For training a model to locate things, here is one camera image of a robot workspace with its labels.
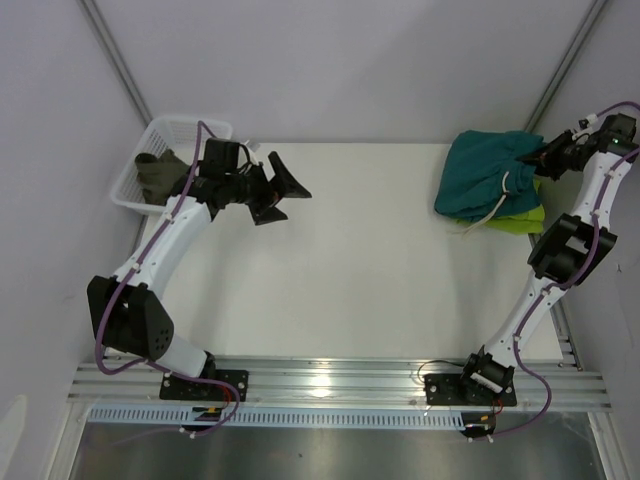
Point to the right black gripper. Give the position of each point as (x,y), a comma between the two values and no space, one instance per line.
(549,155)

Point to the aluminium mounting rail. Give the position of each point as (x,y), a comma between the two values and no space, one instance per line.
(390,384)

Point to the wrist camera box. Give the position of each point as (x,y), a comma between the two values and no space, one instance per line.
(620,127)
(220,156)

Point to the white plastic basket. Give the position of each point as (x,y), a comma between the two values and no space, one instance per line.
(165,132)

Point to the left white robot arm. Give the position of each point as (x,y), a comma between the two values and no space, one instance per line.
(126,308)

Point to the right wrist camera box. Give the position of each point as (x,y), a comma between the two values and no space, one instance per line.
(620,127)

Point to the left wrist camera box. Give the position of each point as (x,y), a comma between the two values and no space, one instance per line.
(220,156)

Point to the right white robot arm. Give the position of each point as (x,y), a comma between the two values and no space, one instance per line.
(561,259)

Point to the right aluminium corner post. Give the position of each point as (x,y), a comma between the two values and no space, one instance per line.
(586,26)

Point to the aluminium corner post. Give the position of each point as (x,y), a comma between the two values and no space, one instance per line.
(586,26)
(97,23)

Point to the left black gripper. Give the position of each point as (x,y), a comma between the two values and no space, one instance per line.
(283,183)

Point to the left aluminium corner post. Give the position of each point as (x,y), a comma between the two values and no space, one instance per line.
(97,23)

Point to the white slotted cable duct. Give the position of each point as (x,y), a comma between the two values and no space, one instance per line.
(413,419)

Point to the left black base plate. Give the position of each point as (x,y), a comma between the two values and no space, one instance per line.
(174,388)

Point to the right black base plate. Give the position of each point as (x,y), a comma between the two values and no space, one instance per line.
(449,389)

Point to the lime green folded shorts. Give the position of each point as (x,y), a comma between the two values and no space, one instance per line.
(528,222)

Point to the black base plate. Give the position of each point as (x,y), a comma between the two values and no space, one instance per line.
(449,389)
(174,388)

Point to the teal green shorts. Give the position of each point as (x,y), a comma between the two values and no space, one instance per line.
(483,175)

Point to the olive green shorts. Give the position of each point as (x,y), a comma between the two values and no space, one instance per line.
(156,175)

